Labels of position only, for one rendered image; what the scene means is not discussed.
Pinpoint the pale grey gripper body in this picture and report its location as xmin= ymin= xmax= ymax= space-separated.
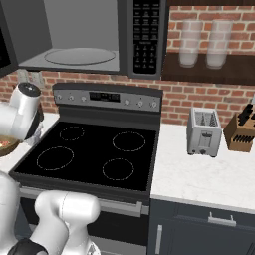
xmin=23 ymin=123 xmax=44 ymax=147

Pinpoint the brown bowl with waffle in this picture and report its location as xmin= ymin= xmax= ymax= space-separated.
xmin=0 ymin=133 xmax=22 ymax=158

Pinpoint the glass microwave turntable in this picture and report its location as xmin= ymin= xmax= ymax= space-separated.
xmin=43 ymin=47 xmax=118 ymax=67

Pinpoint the grey microwave door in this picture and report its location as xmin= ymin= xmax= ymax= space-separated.
xmin=0 ymin=0 xmax=20 ymax=78

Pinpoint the grey microwave oven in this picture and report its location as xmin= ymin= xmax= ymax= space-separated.
xmin=0 ymin=0 xmax=169 ymax=81

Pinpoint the dark blue cupboard door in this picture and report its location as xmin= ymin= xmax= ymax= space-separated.
xmin=147 ymin=217 xmax=255 ymax=255

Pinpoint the black and steel stove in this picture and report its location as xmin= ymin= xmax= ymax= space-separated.
xmin=8 ymin=82 xmax=164 ymax=255

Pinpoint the dark blue drawer front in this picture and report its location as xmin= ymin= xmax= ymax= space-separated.
xmin=148 ymin=198 xmax=255 ymax=235

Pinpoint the silver toaster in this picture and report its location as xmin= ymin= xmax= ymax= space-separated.
xmin=185 ymin=107 xmax=223 ymax=158

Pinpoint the clear glass jar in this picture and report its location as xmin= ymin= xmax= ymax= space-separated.
xmin=204 ymin=18 xmax=234 ymax=71
xmin=177 ymin=18 xmax=204 ymax=70

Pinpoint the dark wooden shelf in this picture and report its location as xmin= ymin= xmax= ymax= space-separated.
xmin=160 ymin=50 xmax=255 ymax=87
xmin=166 ymin=0 xmax=255 ymax=7

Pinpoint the wooden knife block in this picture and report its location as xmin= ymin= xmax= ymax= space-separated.
xmin=222 ymin=103 xmax=255 ymax=154

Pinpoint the white wall outlet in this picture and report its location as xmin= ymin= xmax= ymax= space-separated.
xmin=16 ymin=68 xmax=46 ymax=90

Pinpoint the steel oven door handle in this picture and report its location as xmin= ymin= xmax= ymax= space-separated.
xmin=19 ymin=186 xmax=151 ymax=218

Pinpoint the steel cupboard door handle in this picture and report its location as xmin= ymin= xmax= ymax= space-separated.
xmin=155 ymin=224 xmax=164 ymax=255

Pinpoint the steel drawer handle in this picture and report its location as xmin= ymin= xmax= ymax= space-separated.
xmin=207 ymin=211 xmax=238 ymax=228

